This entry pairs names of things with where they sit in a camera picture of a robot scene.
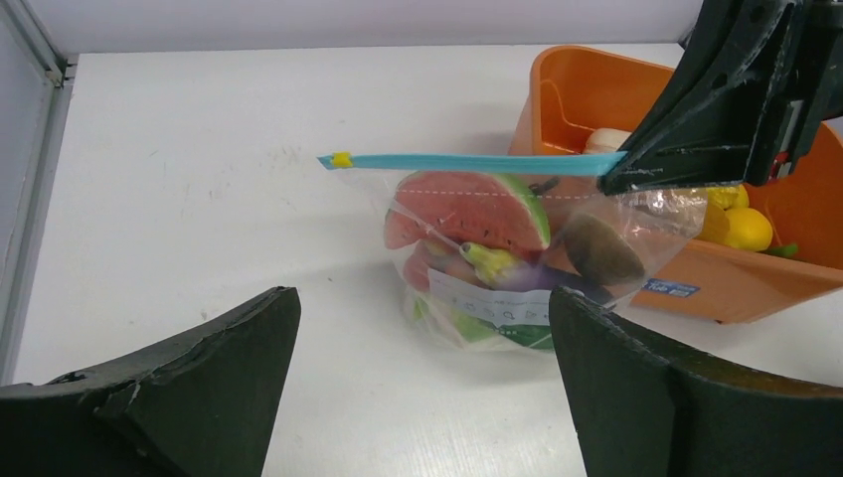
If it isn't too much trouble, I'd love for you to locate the red peach cluster toy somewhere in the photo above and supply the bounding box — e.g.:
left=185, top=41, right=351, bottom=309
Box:
left=402, top=239, right=479, bottom=292

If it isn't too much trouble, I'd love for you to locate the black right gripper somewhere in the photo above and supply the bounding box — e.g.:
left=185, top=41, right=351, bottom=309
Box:
left=597, top=1, right=842, bottom=196

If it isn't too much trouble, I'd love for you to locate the yellow napa cabbage toy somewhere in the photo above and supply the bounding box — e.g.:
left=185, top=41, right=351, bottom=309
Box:
left=583, top=128, right=751, bottom=244

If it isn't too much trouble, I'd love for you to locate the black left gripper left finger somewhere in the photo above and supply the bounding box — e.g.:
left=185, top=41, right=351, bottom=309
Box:
left=1, top=287, right=301, bottom=476

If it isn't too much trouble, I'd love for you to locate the green leafy vegetable toy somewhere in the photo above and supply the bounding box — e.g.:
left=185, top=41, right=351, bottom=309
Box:
left=763, top=243, right=798, bottom=258

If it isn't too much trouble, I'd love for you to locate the clear zip top bag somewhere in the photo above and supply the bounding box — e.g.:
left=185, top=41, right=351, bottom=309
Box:
left=320, top=152, right=707, bottom=351

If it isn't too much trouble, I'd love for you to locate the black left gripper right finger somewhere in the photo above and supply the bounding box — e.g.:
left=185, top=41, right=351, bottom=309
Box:
left=549, top=288, right=842, bottom=476

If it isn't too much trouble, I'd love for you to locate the dark purple eggplant toy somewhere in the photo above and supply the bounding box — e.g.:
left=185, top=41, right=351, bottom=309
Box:
left=458, top=241, right=613, bottom=305

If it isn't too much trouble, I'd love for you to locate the yellow lemon toy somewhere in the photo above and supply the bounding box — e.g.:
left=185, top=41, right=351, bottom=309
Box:
left=723, top=208, right=773, bottom=252

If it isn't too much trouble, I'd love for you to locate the orange plastic basket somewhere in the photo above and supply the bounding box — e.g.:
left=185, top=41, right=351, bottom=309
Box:
left=510, top=46, right=842, bottom=324

